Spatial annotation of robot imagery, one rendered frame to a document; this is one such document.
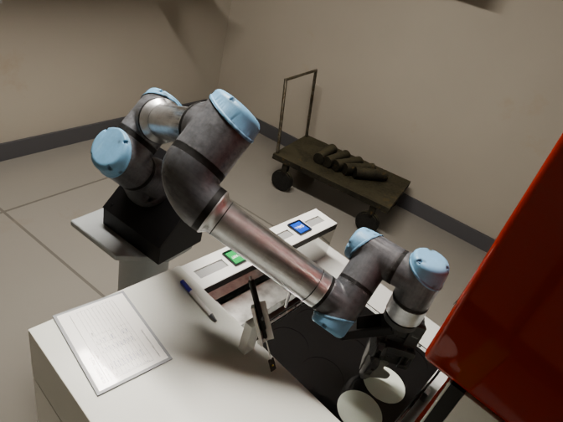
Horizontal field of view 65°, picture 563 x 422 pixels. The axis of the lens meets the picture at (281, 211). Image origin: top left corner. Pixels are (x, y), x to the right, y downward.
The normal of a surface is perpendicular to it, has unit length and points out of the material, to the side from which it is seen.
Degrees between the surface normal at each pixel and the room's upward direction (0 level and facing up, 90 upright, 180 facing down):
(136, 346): 0
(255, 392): 0
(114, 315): 0
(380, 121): 90
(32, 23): 90
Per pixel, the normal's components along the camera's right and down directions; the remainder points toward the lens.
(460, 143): -0.56, 0.34
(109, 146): -0.30, -0.23
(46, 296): 0.23, -0.81
